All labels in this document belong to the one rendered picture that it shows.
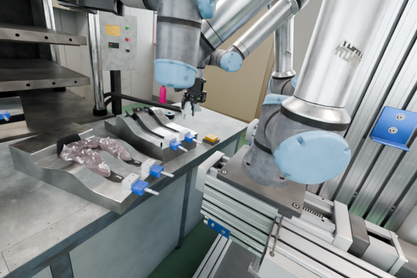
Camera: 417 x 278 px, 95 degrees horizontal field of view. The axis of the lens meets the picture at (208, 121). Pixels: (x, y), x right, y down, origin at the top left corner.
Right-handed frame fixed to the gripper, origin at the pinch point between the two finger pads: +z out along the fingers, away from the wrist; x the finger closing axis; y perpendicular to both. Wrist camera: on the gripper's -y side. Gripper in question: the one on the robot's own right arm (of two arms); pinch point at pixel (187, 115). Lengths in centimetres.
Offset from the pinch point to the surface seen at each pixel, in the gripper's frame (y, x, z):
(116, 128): -35.5, -17.7, 15.6
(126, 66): -85, 22, -9
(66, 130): -36, -41, 10
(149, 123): -22.4, -5.8, 11.0
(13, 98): -78, -48, 6
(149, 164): 6.0, -28.6, 12.7
